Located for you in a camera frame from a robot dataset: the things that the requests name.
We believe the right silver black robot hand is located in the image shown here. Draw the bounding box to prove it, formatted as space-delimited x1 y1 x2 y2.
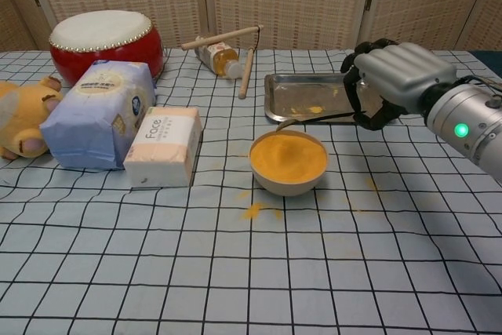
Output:
340 38 458 132

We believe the black spoon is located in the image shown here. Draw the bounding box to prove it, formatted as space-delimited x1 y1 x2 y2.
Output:
276 111 368 133

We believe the rectangular metal tray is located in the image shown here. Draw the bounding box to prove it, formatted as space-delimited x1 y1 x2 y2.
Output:
264 73 398 126

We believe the beige bowl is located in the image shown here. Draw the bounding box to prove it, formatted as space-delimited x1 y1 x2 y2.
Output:
249 129 329 197

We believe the wooden drumstick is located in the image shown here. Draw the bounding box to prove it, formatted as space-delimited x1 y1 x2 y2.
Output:
181 25 264 51
238 46 256 100

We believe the plastic bottle with yellow liquid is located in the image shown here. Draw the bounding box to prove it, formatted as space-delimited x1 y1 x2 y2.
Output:
195 41 242 80

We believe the pink white Face tissue pack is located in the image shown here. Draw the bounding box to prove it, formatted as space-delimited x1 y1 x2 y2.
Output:
123 106 203 188

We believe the light blue checked tablecloth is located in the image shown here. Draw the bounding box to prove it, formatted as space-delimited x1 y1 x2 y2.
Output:
0 49 502 335

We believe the blue tissue pack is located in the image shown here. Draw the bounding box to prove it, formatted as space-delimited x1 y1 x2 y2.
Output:
39 59 158 172

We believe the red drum with white skin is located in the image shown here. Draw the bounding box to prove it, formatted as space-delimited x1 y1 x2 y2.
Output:
49 10 165 87

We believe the yellow plush bear toy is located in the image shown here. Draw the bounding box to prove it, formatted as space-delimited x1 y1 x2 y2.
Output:
0 75 64 161

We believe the coloured wrist wire bundle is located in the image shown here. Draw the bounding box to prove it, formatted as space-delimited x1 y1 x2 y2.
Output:
458 75 502 97

